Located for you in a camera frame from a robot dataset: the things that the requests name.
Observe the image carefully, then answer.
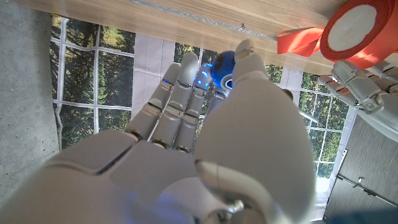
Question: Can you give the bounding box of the printed window forest backdrop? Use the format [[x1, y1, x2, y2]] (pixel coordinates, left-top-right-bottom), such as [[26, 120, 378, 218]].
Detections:
[[49, 14, 358, 218]]

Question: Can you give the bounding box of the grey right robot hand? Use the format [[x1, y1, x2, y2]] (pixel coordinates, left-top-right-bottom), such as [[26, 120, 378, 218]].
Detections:
[[0, 39, 318, 224]]

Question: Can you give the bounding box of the orange ribbon spool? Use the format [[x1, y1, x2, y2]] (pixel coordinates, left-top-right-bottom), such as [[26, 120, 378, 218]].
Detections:
[[276, 0, 398, 71]]

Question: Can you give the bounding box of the blue black handled screwdriver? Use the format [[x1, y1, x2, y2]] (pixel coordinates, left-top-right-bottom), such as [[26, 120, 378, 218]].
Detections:
[[210, 50, 320, 124]]

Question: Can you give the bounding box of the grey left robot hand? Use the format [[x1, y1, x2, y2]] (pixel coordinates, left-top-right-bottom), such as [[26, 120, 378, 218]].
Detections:
[[317, 59, 398, 144]]

